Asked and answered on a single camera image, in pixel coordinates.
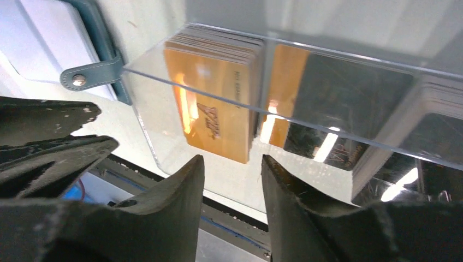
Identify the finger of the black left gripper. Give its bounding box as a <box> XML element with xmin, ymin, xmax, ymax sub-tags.
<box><xmin>1</xmin><ymin>135</ymin><xmax>119</xmax><ymax>198</ymax></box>
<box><xmin>1</xmin><ymin>96</ymin><xmax>102</xmax><ymax>146</ymax></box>

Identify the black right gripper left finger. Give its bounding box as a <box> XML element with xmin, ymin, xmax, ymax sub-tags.
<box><xmin>1</xmin><ymin>155</ymin><xmax>205</xmax><ymax>261</ymax></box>

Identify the clear acrylic card tray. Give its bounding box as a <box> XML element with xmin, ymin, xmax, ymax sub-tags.
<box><xmin>122</xmin><ymin>23</ymin><xmax>462</xmax><ymax>212</ymax></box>

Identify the black credit card stack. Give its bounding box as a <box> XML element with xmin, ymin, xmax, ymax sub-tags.
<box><xmin>283</xmin><ymin>54</ymin><xmax>462</xmax><ymax>193</ymax></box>

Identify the blue leather card holder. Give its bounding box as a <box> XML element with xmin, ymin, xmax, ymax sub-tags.
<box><xmin>1</xmin><ymin>1</ymin><xmax>132</xmax><ymax>105</ymax></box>

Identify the gold credit card stack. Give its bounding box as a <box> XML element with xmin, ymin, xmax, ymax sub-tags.
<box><xmin>163</xmin><ymin>23</ymin><xmax>312</xmax><ymax>164</ymax></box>

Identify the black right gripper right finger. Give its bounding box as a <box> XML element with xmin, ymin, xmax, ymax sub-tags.
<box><xmin>261</xmin><ymin>154</ymin><xmax>462</xmax><ymax>261</ymax></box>

